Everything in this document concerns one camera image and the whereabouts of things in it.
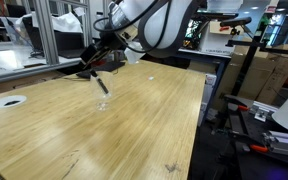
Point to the large cardboard box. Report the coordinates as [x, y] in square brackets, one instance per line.
[257, 80]
[280, 76]

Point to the white side cabinet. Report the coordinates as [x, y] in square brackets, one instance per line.
[210, 86]

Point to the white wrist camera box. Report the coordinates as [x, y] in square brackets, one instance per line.
[133, 53]

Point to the grey workbench shelf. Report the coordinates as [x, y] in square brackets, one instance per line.
[10, 66]

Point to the aluminium extrusion bar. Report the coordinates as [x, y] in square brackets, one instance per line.
[284, 143]

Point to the black camera on stand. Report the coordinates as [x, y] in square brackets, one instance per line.
[235, 22]

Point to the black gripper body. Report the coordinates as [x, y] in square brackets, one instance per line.
[112, 42]

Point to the white cloth cover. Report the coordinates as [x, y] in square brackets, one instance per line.
[65, 21]

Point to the clear stemmed glass cup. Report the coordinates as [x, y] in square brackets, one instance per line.
[109, 83]

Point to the black laptop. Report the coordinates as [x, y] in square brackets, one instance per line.
[67, 41]

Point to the thick aluminium frame post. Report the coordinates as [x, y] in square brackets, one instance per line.
[47, 33]

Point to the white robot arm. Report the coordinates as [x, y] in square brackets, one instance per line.
[170, 20]

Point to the black and white marker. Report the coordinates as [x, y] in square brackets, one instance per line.
[101, 85]

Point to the white carton box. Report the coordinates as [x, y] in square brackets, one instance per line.
[217, 41]

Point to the black camera stand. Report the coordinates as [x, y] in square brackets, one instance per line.
[247, 63]

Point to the silver metal bracket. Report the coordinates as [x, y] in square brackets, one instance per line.
[262, 113]

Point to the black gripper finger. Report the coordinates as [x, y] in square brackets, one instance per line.
[88, 55]
[102, 57]

